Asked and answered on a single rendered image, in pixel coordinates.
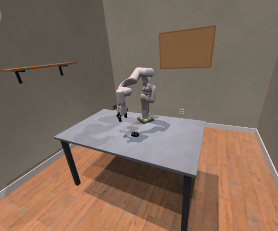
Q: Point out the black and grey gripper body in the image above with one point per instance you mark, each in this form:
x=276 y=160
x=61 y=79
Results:
x=122 y=109

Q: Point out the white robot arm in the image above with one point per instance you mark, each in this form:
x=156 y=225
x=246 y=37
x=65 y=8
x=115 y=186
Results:
x=145 y=98

